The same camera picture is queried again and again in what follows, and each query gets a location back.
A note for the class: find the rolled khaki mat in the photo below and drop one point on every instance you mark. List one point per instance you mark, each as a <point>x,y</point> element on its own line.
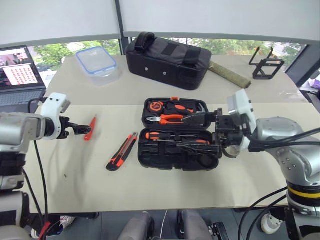
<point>230,75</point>

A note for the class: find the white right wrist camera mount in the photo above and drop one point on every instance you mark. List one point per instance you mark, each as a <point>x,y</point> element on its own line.
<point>243,105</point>

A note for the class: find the black fabric bag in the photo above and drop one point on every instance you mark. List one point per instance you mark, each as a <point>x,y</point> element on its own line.
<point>167,62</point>

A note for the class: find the dark rounded grey shape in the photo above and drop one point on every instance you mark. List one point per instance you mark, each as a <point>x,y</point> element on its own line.
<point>137,227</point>
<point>195,225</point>

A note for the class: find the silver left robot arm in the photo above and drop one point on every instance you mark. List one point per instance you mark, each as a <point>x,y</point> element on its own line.
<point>17,127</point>

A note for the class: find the orange black tape measure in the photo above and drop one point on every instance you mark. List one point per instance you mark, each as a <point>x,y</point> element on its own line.
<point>155,106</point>

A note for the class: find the dark window frame post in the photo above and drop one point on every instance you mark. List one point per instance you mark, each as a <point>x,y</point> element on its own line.
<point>120,25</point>

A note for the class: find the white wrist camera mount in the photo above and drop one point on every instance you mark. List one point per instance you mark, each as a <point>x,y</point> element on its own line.
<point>243,105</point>
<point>51,106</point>

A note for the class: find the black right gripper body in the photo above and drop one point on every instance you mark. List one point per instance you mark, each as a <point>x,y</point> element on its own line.
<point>230,130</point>

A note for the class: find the small red hand tool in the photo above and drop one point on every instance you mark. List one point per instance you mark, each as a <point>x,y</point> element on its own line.
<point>93,123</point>

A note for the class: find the black plastic tool case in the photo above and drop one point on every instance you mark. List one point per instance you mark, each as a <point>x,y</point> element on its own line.
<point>165,155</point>

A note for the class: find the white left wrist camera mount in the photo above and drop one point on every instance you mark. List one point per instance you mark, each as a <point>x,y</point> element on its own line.
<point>51,106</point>

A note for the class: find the clear container with blue lid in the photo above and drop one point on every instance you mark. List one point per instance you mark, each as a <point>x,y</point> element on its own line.
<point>97,65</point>

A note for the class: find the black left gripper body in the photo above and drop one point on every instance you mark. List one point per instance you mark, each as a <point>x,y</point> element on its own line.
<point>64,127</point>

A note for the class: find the orange black utility knife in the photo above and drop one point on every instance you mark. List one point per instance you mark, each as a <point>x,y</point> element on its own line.
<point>120,155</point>

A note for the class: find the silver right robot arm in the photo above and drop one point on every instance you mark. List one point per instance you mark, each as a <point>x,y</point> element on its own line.
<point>287,140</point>

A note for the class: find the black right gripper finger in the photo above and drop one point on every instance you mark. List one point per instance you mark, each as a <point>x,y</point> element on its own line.
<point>200,148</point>
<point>200,118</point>

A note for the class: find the open laptop computer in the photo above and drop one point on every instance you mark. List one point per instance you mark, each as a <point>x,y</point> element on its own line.
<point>17,75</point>

